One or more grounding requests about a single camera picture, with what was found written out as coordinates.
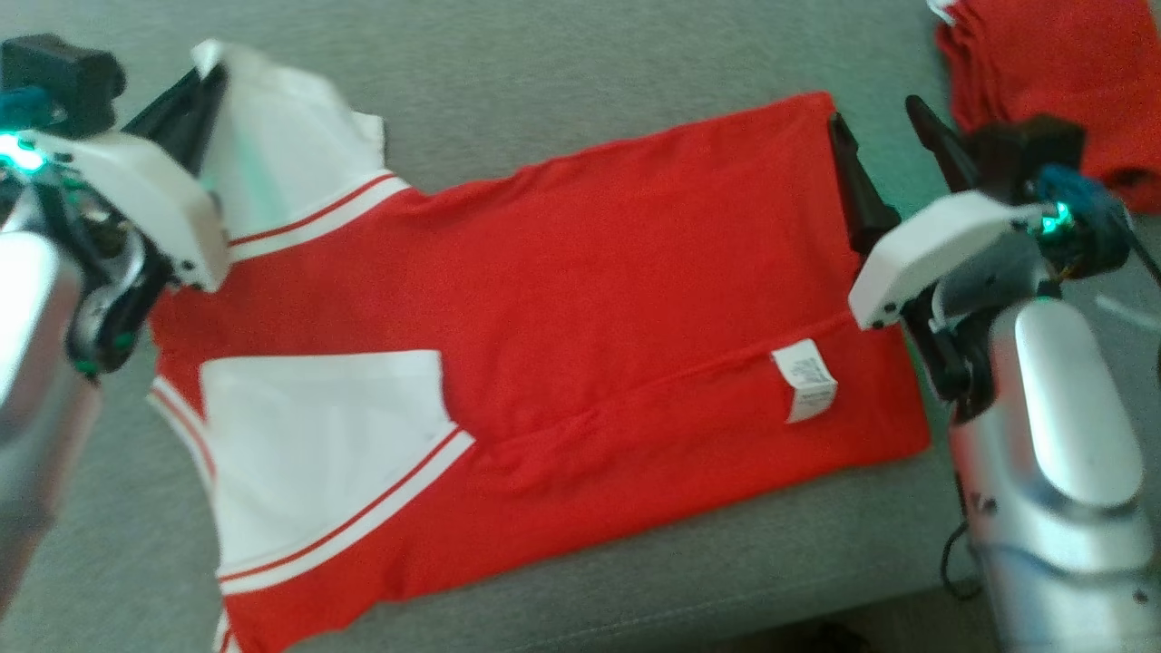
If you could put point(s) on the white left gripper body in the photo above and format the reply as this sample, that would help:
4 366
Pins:
154 195

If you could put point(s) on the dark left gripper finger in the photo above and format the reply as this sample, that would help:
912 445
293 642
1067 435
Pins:
163 111
200 127

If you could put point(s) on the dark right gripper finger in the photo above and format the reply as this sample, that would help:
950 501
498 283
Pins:
948 145
862 204

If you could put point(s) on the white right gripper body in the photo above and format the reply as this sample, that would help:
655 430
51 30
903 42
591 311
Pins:
934 245

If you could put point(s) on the red and white jersey shirt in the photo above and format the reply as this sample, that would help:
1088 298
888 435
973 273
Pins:
590 299

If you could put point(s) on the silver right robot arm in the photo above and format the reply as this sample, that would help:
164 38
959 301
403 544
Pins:
1070 435

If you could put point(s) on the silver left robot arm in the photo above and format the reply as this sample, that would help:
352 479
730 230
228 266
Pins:
36 345

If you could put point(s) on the red garment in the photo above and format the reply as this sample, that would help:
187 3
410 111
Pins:
1052 63

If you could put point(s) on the large grey sofa seat cushion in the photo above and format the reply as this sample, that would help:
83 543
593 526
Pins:
544 54

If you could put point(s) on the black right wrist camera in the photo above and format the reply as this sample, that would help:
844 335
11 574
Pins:
1025 150

